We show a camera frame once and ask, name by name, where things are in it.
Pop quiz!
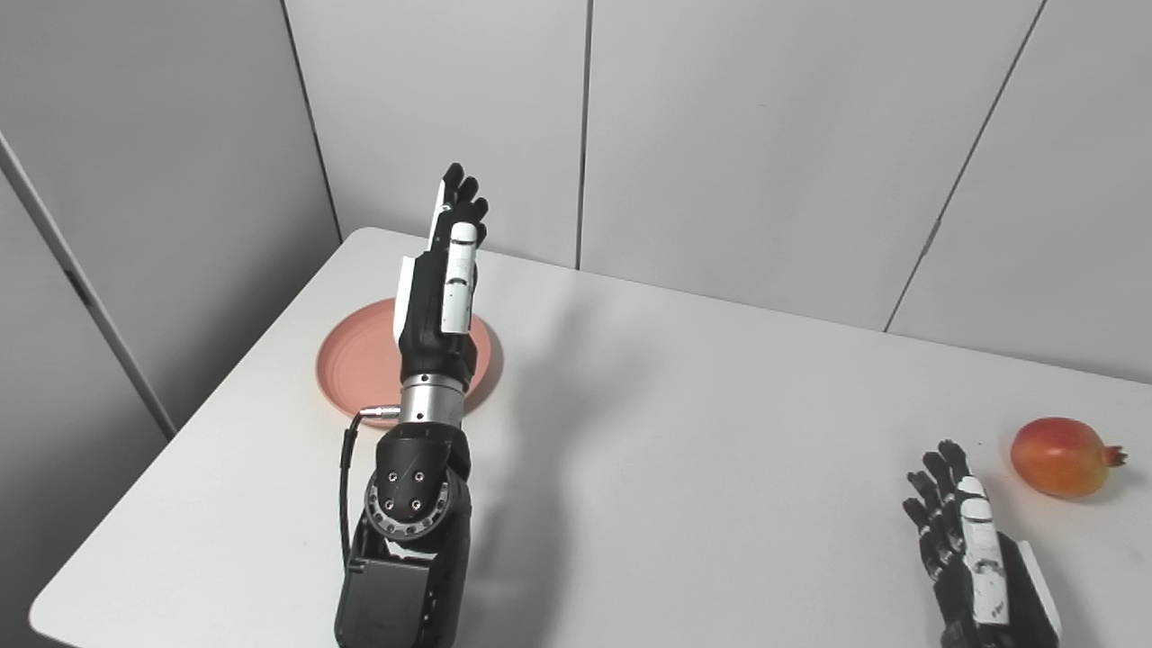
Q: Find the pink round plate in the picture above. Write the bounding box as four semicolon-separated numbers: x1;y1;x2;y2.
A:
316;299;494;421

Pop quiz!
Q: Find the red yellow pomegranate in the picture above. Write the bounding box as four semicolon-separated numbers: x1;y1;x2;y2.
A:
1010;417;1128;499

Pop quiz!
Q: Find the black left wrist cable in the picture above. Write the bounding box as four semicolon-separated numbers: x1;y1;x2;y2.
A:
338;405;402;568

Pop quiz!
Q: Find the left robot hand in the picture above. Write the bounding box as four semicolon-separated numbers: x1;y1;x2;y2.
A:
393;163;490;390

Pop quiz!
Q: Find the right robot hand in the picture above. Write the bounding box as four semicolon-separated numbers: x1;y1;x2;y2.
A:
903;440;1063;648

